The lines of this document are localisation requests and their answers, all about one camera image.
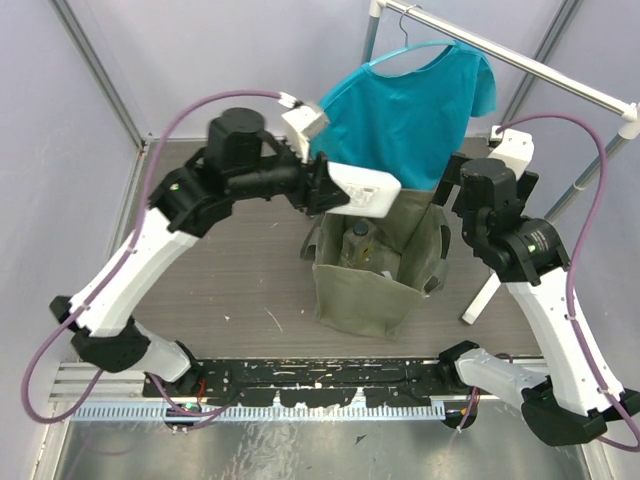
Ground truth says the teal shirt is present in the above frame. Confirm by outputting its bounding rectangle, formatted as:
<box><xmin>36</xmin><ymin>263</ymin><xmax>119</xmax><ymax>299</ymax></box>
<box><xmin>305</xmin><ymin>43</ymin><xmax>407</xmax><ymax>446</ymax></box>
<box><xmin>311</xmin><ymin>41</ymin><xmax>496</xmax><ymax>191</ymax></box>

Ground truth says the teal clothes hanger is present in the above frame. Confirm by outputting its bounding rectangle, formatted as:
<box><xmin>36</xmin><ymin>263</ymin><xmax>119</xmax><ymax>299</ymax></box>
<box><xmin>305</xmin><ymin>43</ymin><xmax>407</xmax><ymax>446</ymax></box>
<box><xmin>361</xmin><ymin>4</ymin><xmax>456</xmax><ymax>67</ymax></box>

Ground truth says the olive green canvas bag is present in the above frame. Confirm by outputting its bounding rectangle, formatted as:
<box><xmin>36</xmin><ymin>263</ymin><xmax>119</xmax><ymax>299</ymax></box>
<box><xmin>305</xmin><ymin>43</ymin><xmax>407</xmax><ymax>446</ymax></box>
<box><xmin>300</xmin><ymin>190</ymin><xmax>451</xmax><ymax>340</ymax></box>

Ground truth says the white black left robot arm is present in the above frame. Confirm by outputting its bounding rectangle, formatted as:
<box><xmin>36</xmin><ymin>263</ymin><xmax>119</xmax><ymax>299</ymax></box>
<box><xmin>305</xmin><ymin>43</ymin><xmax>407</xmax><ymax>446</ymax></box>
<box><xmin>50</xmin><ymin>104</ymin><xmax>349</xmax><ymax>396</ymax></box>

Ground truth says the white bottle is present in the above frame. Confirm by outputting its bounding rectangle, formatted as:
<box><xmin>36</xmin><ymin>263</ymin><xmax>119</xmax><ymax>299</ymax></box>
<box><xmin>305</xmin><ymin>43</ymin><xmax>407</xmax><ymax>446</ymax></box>
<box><xmin>328</xmin><ymin>162</ymin><xmax>401</xmax><ymax>218</ymax></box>

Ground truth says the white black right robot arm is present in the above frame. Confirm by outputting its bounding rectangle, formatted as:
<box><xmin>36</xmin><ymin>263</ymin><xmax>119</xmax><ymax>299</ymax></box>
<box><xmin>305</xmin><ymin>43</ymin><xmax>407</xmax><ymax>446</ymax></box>
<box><xmin>433</xmin><ymin>154</ymin><xmax>639</xmax><ymax>446</ymax></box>

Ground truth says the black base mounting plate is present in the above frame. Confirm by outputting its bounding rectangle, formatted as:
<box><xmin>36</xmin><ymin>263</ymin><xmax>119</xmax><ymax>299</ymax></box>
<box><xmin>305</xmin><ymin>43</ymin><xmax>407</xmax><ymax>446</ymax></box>
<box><xmin>144</xmin><ymin>357</ymin><xmax>501</xmax><ymax>409</ymax></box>

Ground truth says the white metal clothes rack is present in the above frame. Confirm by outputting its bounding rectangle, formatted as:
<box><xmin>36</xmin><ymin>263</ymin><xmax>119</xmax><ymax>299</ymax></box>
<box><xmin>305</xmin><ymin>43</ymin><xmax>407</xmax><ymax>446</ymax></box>
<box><xmin>359</xmin><ymin>0</ymin><xmax>640</xmax><ymax>325</ymax></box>

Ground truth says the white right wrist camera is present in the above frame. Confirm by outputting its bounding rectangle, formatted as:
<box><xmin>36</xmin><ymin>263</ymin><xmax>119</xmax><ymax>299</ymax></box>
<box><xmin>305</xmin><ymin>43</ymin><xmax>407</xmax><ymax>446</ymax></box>
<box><xmin>487</xmin><ymin>126</ymin><xmax>534</xmax><ymax>180</ymax></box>

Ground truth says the clear yellow liquid bottle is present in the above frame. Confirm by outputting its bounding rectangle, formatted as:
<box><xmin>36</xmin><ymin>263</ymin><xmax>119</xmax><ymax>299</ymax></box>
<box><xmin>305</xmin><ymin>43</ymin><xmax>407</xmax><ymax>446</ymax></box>
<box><xmin>338</xmin><ymin>219</ymin><xmax>377</xmax><ymax>269</ymax></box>

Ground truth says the aluminium cable duct rail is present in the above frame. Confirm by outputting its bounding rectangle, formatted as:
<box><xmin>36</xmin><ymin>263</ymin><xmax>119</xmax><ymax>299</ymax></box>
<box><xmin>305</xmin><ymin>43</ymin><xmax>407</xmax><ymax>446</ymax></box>
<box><xmin>72</xmin><ymin>401</ymin><xmax>446</xmax><ymax>422</ymax></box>

